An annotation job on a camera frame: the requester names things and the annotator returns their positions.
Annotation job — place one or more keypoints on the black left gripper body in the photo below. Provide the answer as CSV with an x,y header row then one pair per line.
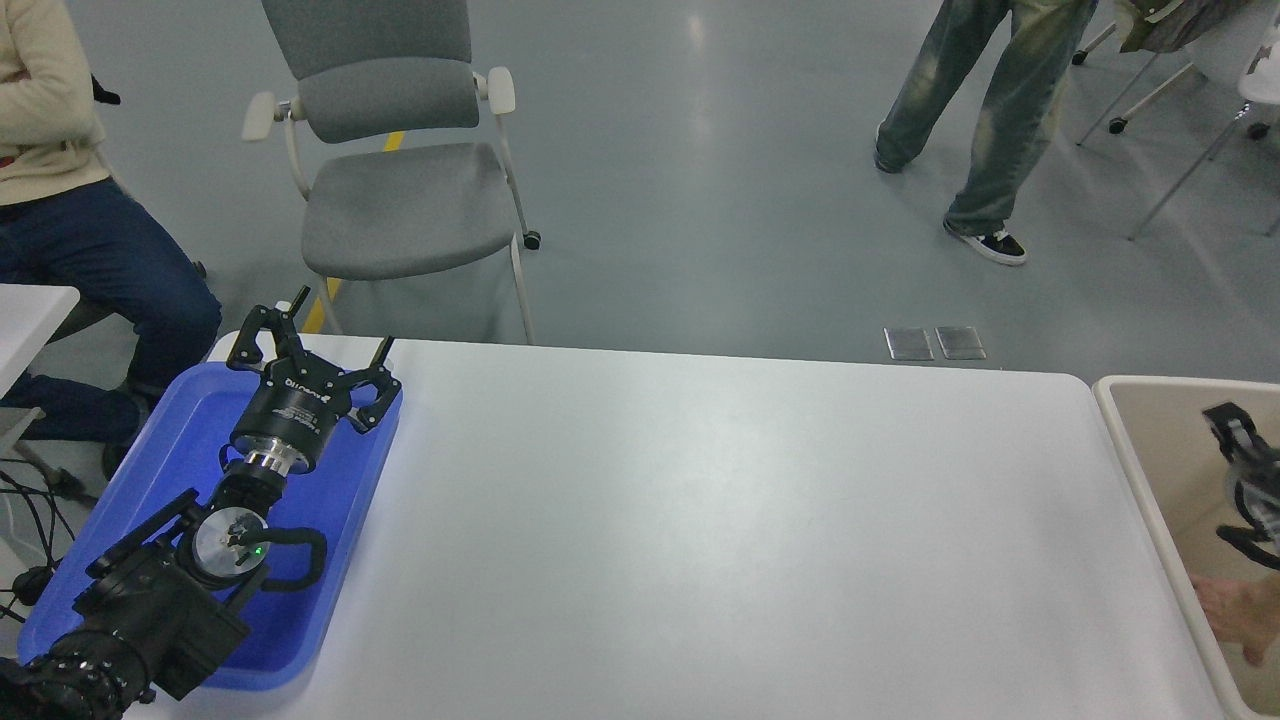
x,y
290,415

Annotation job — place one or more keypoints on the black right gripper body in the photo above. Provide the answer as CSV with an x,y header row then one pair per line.
x,y
1262,495

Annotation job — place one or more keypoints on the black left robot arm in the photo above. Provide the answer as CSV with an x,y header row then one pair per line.
x,y
150,610

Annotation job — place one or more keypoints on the person's hand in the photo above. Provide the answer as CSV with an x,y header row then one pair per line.
x,y
1240,610

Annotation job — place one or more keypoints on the large pale bin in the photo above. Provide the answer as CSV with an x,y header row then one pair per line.
x,y
1170,470

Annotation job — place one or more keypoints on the blue plastic tray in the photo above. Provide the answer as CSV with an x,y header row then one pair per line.
x,y
190,430

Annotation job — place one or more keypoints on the grey office chair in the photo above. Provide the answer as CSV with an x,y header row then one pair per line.
x,y
400,210

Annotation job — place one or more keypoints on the seated person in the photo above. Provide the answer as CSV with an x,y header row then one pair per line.
x,y
60,230

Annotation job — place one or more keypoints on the small white table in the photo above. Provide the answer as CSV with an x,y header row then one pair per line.
x,y
25,320

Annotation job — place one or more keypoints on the metal floor plate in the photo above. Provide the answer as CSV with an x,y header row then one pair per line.
x,y
909,343
961,342

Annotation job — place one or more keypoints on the black plug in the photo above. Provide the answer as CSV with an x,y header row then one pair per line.
x,y
33,585

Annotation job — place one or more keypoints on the white chair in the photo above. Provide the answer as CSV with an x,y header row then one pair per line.
x,y
1260,75

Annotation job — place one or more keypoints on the standing person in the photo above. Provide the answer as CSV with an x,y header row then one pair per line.
x,y
1000,90

